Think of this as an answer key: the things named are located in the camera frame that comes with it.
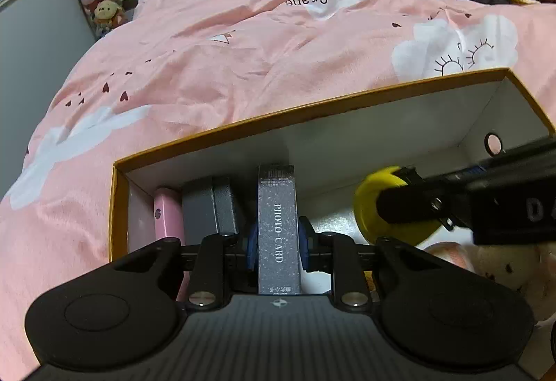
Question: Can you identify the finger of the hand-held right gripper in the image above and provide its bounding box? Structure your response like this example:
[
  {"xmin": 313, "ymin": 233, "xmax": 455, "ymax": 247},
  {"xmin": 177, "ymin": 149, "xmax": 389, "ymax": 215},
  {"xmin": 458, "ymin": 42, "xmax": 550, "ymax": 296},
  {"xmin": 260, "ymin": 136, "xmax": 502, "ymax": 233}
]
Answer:
[
  {"xmin": 377, "ymin": 176, "xmax": 475, "ymax": 230},
  {"xmin": 400, "ymin": 165, "xmax": 426, "ymax": 187}
]

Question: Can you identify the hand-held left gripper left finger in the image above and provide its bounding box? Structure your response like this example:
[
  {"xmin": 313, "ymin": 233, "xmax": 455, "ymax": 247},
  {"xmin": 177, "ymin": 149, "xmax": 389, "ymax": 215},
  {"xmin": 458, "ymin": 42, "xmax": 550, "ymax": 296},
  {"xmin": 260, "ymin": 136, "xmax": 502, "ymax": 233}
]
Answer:
[{"xmin": 111, "ymin": 224, "xmax": 260, "ymax": 309}]

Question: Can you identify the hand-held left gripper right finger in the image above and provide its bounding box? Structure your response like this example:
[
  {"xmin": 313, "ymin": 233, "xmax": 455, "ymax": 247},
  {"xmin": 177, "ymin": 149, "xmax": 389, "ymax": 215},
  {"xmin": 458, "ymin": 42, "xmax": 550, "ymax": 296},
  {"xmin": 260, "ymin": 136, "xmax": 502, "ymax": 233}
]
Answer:
[{"xmin": 299, "ymin": 218, "xmax": 452, "ymax": 307}]

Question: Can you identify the grey speckled card box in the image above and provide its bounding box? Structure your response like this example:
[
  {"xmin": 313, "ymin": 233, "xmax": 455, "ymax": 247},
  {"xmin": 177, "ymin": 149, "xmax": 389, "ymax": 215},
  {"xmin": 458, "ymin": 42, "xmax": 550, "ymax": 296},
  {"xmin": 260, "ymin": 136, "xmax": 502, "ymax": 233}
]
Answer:
[{"xmin": 257, "ymin": 164, "xmax": 301, "ymax": 295}]

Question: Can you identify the yellow round plush toy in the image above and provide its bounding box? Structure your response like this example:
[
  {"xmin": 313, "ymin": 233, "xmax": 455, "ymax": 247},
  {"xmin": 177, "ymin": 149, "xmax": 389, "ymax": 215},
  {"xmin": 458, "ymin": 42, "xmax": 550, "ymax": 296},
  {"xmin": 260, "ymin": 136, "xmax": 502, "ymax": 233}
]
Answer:
[{"xmin": 353, "ymin": 166, "xmax": 441, "ymax": 249}]

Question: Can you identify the dark grey box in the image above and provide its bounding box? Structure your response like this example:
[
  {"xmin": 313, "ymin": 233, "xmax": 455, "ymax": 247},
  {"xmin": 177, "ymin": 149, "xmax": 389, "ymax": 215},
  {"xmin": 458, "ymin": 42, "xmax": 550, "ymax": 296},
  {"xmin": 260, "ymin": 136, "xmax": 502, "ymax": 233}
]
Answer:
[
  {"xmin": 212, "ymin": 176, "xmax": 242, "ymax": 236},
  {"xmin": 181, "ymin": 177, "xmax": 220, "ymax": 247}
]

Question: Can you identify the orange-edged white cardboard box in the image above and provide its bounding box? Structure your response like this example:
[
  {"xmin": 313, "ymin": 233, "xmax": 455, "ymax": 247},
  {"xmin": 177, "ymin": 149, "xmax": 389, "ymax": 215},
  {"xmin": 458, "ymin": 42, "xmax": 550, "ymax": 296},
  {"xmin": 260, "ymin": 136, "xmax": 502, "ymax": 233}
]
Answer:
[{"xmin": 108, "ymin": 67, "xmax": 550, "ymax": 303}]

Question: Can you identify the pink case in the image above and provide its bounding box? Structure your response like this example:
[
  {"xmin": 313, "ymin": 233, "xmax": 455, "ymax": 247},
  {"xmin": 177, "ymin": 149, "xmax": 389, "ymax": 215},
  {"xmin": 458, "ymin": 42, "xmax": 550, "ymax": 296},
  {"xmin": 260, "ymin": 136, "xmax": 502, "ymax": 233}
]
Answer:
[{"xmin": 153, "ymin": 187, "xmax": 192, "ymax": 299}]

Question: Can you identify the cream pink plush toy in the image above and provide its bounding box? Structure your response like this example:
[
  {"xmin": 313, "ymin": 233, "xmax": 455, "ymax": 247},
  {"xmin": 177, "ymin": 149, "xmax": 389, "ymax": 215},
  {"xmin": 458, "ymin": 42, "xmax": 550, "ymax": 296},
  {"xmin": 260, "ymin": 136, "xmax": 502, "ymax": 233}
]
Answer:
[{"xmin": 421, "ymin": 240, "xmax": 556, "ymax": 325}]

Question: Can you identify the pink printed blanket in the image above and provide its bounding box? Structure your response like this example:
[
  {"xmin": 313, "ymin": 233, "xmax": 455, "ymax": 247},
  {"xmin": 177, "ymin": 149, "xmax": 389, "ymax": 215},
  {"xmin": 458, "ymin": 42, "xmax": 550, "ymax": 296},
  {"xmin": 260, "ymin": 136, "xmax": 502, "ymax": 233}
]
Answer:
[{"xmin": 0, "ymin": 0, "xmax": 556, "ymax": 373}]

